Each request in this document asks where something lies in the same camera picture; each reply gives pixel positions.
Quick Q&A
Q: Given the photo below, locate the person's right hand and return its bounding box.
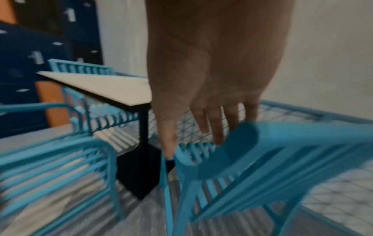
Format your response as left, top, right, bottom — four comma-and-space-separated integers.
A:
146, 0, 295, 160

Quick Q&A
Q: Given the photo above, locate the blue slatted metal chair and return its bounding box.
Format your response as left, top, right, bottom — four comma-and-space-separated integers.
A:
47, 58, 141, 136
160, 121, 373, 236
0, 102, 127, 236

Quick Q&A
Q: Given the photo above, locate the orange panel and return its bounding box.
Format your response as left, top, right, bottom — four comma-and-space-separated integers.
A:
35, 80, 72, 128

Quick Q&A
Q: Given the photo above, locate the dark blue locker cabinet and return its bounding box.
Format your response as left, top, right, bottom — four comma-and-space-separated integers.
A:
0, 0, 104, 139

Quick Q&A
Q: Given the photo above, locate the blue wire mesh rack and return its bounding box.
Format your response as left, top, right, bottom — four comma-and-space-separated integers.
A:
147, 99, 373, 234

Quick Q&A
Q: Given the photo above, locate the white table with black pedestal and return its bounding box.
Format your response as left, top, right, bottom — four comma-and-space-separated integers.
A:
35, 70, 176, 201

